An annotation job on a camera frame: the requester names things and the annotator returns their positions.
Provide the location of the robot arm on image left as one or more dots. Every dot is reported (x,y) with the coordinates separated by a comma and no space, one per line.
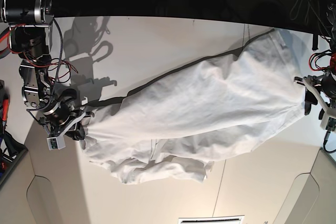
(29,36)

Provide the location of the orange grey pliers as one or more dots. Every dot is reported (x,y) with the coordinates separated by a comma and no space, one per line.
(5,51)

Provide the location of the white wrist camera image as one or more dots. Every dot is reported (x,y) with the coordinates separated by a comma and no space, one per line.
(56,143)
(328,123)

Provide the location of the white t-shirt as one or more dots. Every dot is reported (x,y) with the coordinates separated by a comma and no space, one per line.
(210,111)

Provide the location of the dark tool bag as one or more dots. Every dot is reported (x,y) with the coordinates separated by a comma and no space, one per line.
(11,150)

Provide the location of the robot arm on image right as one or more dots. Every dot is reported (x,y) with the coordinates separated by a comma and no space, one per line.
(321,16)

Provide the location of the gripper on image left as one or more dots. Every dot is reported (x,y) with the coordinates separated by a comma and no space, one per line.
(62,120)

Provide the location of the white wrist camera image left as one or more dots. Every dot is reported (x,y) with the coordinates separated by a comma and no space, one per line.
(56,143)

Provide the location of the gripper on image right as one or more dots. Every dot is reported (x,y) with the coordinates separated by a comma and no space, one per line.
(319,89)

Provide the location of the white vent grille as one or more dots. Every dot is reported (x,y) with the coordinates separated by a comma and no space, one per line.
(212,220)

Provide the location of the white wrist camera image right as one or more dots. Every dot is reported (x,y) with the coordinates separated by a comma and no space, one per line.
(328,123)

